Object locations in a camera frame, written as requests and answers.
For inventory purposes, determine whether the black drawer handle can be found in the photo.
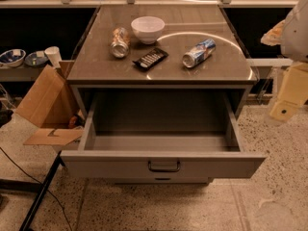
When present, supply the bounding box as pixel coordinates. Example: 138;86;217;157
147;161;181;173

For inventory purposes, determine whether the blue patterned bowl right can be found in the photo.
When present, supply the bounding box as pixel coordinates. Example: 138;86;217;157
24;51;49;68

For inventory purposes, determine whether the blue patterned bowl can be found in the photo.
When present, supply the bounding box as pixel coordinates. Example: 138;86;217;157
0;49;26;67
24;51;49;68

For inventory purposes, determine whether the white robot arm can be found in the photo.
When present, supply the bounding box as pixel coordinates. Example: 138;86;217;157
261;0;308;124

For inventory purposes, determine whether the white paper cup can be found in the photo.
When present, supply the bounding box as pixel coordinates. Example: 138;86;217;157
44;46;62;67

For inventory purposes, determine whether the blue patterned bowl left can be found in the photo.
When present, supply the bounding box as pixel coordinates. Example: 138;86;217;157
0;49;26;67

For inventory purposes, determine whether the black floor cable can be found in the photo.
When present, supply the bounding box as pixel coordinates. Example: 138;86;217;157
0;146;74;231

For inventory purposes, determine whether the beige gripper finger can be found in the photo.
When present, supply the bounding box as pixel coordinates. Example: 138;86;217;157
261;20;285;46

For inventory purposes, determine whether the black metal stand leg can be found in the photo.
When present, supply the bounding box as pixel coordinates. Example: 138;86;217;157
0;154;63;231

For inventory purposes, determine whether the white bowl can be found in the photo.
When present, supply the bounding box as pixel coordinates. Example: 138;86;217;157
131;16;166;44

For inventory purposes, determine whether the open grey top drawer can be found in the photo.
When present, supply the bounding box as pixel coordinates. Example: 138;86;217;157
61;90;266;183

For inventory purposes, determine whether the brown cardboard box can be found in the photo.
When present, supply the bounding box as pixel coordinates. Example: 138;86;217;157
15;65;83;146

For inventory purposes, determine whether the grey drawer cabinet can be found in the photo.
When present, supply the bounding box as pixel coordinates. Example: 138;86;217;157
65;4;259;185

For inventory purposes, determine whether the blue silver redbull can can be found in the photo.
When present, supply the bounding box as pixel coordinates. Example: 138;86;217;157
182;38;216;68

